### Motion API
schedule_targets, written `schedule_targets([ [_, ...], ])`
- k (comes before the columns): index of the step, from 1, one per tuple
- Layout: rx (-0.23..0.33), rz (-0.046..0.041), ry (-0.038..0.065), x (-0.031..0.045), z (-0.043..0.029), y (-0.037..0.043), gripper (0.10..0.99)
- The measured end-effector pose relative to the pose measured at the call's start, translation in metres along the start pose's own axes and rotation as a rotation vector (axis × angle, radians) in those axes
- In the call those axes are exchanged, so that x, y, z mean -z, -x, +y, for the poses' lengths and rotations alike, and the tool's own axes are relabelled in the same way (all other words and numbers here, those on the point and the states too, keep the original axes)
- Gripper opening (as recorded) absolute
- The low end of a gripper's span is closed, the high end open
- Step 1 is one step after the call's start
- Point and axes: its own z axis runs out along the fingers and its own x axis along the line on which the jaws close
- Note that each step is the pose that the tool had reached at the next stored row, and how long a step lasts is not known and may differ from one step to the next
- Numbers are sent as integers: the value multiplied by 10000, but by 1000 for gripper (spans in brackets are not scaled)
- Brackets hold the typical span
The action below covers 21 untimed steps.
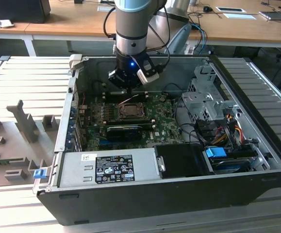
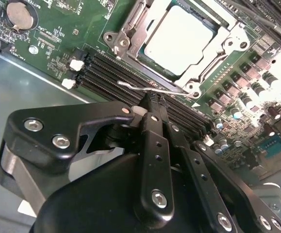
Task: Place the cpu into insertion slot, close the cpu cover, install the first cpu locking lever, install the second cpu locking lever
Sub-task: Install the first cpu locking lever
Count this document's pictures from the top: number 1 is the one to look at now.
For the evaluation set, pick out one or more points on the blue case latch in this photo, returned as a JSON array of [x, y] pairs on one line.
[[39, 173]]

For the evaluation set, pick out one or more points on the green motherboard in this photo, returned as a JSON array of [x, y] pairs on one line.
[[162, 126]]

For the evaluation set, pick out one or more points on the black graphics card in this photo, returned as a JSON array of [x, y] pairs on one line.
[[123, 133]]

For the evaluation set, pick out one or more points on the black open PC case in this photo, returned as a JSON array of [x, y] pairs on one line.
[[154, 204]]

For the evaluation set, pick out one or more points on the black computer mouse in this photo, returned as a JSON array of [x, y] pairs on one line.
[[207, 9]]

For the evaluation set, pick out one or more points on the grey tablet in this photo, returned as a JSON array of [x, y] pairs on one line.
[[275, 15]]

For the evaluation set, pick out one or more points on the metal drive cage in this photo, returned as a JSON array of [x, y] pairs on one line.
[[203, 102]]

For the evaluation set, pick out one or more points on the grey power supply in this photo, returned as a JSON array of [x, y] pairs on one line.
[[77, 170]]

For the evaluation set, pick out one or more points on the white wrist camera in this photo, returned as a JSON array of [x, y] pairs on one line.
[[148, 77]]

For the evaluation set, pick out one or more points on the black plastic air shroud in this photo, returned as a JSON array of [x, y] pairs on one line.
[[179, 161]]

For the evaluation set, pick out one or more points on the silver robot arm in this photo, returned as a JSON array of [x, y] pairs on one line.
[[130, 24]]

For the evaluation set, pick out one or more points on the black monitor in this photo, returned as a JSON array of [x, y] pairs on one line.
[[16, 9]]

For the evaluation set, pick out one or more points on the CPU socket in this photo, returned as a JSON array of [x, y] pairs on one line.
[[119, 116]]

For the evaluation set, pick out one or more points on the disk drive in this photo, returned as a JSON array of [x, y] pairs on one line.
[[230, 166]]

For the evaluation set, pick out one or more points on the black RAM stick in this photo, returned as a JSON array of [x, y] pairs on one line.
[[130, 122]]

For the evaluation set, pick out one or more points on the brown parts rack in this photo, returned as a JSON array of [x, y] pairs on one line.
[[11, 136]]

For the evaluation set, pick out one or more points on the wooden desk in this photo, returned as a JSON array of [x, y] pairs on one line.
[[82, 21]]

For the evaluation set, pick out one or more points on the green RAM stick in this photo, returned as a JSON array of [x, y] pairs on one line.
[[2, 161]]

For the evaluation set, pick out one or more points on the blue disk carrier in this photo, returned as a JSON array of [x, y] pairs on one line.
[[215, 153]]

